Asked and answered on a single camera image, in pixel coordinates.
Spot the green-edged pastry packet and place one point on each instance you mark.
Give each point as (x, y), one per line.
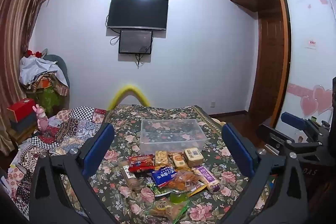
(165, 209)

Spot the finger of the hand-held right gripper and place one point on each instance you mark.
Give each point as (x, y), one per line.
(292, 120)
(278, 141)

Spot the striped cloth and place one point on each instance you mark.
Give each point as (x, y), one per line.
(59, 87)

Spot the patchwork quilt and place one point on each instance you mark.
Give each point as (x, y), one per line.
(71, 129)

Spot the floral blanket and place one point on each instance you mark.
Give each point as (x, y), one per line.
(126, 140)

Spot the red box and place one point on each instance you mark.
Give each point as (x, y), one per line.
(22, 108)

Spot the blue snack packet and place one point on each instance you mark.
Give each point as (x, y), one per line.
(162, 176)

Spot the clear packet of orange chips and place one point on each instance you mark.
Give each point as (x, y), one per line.
(183, 182)

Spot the purple snack packet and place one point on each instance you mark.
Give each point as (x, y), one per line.
(208, 178)

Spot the red flowers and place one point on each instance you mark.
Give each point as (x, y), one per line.
(32, 53)

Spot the wooden door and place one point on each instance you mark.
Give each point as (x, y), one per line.
(270, 69)

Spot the paper note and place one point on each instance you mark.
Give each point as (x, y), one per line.
(311, 44)

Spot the orange yellow snack packet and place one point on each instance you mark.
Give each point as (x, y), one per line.
(178, 160)

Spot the small black wall monitor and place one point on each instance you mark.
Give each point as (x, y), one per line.
(135, 41)

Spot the green jelly cup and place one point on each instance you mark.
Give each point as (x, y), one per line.
(178, 198)

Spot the grey-green chair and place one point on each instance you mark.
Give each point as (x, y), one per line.
(61, 66)

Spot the wall outlet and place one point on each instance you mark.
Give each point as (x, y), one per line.
(213, 103)

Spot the pink bunny toy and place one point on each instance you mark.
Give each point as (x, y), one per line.
(40, 117)

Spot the white sliding wardrobe door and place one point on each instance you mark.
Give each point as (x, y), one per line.
(307, 24)

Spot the striped brown curtain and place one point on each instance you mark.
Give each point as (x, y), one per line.
(18, 29)

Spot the tan cake packet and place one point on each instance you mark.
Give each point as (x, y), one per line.
(193, 157)

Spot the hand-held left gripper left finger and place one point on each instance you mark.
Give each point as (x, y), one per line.
(101, 146)

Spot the white cloth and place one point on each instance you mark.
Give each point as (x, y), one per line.
(35, 69)

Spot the pink heart stickers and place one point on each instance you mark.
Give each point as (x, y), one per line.
(317, 102)

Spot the red snack packet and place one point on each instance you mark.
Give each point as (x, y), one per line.
(140, 162)

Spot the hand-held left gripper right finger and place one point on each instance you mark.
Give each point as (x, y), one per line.
(236, 148)

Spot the long brown bread packet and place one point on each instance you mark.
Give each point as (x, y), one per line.
(131, 179)

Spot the wall-mounted black television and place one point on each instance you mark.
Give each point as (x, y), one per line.
(137, 12)

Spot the yellow foam tube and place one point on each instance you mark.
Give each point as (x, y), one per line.
(128, 88)

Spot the clear plastic storage box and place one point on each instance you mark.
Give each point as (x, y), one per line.
(170, 134)

